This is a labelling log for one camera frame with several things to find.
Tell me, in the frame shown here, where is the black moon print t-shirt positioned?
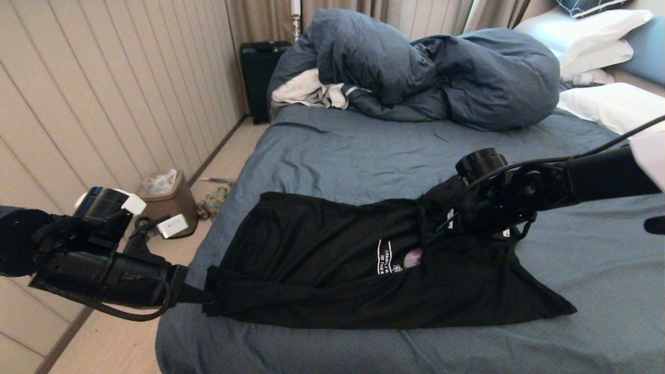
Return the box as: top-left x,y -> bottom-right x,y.
202,176 -> 577,329

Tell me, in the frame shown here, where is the beige trash bin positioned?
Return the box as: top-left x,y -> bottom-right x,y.
138,170 -> 199,238

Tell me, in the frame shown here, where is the multicoloured rag mop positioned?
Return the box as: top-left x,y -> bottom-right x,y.
197,178 -> 234,221

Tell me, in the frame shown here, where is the clear plastic bin bag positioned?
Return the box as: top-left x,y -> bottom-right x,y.
143,169 -> 178,197

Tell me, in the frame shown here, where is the blue bed sheet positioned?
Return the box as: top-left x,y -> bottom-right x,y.
156,104 -> 665,374

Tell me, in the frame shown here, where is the dark blue duvet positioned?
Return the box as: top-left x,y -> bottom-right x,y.
268,8 -> 562,131

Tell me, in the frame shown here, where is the flat white pillow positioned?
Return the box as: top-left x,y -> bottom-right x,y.
558,39 -> 634,78

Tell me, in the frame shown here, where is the white crumpled cloth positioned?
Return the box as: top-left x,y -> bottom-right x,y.
271,68 -> 372,111

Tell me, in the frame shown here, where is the large white pillow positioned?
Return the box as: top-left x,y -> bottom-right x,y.
512,9 -> 654,63

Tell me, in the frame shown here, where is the black suitcase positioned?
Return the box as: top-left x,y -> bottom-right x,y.
239,42 -> 291,125

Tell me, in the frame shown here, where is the light blue headboard cushion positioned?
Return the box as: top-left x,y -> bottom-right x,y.
618,16 -> 665,86

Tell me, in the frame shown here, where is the dark patterned cushion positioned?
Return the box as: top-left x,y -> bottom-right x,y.
553,0 -> 632,19

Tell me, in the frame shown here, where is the beige curtain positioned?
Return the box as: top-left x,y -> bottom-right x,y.
226,0 -> 530,50

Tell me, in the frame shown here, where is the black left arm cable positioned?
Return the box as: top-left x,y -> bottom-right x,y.
29,275 -> 173,322

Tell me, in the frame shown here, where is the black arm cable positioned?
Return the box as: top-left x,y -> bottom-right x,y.
29,275 -> 173,322
434,115 -> 665,241

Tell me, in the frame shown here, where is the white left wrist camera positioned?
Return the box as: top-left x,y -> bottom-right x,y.
156,214 -> 189,239

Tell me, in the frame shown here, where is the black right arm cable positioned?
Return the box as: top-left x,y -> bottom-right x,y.
434,115 -> 665,241

